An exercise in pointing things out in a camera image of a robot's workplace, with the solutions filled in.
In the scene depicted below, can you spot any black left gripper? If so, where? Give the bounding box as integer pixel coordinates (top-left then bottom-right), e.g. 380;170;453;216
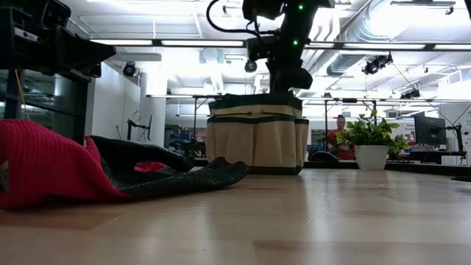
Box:
0;7;117;79

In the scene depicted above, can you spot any green plant in white pot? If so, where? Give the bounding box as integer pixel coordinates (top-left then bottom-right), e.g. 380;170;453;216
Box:
335;109;411;172

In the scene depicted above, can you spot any yellow cable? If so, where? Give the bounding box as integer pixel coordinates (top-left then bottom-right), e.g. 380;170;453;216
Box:
13;69;31;121

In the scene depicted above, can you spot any ceiling strip light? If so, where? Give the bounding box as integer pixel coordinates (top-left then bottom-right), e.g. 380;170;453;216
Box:
341;42;427;51
433;43;471;52
160;39;244;48
90;38;154;47

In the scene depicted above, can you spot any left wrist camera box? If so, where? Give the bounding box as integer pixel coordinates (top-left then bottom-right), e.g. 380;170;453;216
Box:
40;0;72;29

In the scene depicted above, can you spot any beige green-trimmed gardening bag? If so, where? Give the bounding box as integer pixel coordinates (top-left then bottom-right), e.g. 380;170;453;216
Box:
205;92;310;176

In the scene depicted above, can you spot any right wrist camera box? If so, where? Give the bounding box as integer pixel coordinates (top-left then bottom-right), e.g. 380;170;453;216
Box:
245;35;281;62

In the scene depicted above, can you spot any black office chair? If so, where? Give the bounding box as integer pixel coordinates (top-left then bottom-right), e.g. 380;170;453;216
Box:
308;150;339;163

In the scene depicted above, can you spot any person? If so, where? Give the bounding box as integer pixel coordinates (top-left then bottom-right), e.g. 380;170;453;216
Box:
326;113;356;160

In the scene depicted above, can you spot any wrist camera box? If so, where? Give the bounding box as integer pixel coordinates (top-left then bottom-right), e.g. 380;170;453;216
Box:
40;0;72;29
245;35;281;62

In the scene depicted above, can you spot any silver spiral ventilation duct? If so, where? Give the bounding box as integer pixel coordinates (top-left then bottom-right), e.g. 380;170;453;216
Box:
305;0;393;77

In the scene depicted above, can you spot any black-framed glass partition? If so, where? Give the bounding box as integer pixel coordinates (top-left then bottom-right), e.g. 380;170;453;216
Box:
0;68;91;145

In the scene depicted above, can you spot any black aluminium rig frame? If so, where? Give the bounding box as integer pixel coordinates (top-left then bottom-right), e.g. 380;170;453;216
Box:
303;160;471;182

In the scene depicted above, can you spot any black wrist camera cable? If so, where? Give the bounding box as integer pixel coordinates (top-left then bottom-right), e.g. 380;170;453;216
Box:
205;0;266;38

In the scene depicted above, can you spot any black computer monitor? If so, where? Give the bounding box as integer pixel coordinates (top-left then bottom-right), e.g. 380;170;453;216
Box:
414;112;448;146

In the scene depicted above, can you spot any red black gardening glove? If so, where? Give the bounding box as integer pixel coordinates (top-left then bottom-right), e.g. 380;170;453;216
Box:
0;118;249;211

